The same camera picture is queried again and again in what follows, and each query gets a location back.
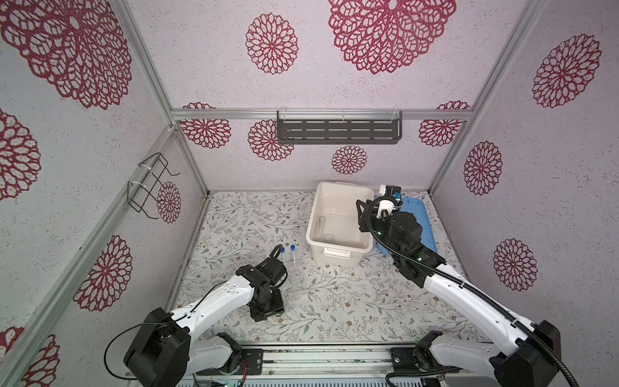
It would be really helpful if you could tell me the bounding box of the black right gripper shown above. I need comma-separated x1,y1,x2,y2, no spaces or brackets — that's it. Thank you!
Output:
359,199,403,263

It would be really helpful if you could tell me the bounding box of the blue plastic lid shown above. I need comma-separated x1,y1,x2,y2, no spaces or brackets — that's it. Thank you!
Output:
377,197,437,256

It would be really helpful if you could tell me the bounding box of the white plastic storage bin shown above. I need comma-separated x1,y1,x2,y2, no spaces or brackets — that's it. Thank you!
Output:
306,182,374,268

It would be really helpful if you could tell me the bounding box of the large white porcelain bowl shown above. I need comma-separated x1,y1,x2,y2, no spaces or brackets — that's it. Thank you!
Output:
319,234,336,244

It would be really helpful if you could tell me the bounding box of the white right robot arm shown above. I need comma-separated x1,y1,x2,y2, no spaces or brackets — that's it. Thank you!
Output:
356,193,578,386

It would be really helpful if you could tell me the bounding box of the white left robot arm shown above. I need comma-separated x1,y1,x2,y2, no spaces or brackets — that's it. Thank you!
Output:
123,258,288,386

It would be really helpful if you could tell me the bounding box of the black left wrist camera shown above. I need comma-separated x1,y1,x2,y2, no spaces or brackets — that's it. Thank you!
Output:
257,257,288,289

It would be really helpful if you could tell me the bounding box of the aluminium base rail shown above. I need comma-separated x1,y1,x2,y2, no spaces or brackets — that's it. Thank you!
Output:
120,342,530,381

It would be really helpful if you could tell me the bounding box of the dark grey wall shelf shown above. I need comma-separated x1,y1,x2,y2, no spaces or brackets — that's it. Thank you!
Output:
276,111,403,145

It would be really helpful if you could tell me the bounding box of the black wire wall rack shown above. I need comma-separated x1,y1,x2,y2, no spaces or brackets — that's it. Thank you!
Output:
126,153,182,224

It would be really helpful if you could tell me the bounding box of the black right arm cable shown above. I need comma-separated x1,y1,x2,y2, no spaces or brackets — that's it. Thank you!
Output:
364,195,581,387

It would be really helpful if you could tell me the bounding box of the aluminium frame corner post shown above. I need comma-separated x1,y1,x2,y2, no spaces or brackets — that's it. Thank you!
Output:
427,0,547,199

